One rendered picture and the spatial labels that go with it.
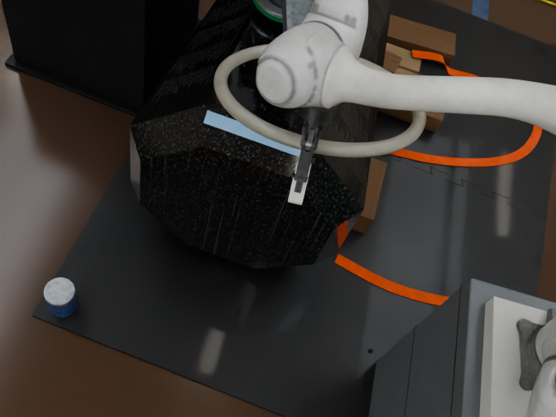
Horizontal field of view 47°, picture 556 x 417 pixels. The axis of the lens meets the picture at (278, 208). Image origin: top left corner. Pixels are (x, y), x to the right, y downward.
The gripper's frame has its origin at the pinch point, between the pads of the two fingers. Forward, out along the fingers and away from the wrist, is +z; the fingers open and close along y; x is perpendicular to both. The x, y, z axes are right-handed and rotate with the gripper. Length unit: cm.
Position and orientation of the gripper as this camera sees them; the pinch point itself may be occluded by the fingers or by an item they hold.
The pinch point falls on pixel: (299, 183)
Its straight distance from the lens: 132.5
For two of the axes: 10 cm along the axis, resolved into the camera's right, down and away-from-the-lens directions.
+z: -1.7, 7.8, 6.0
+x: -9.7, -2.4, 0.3
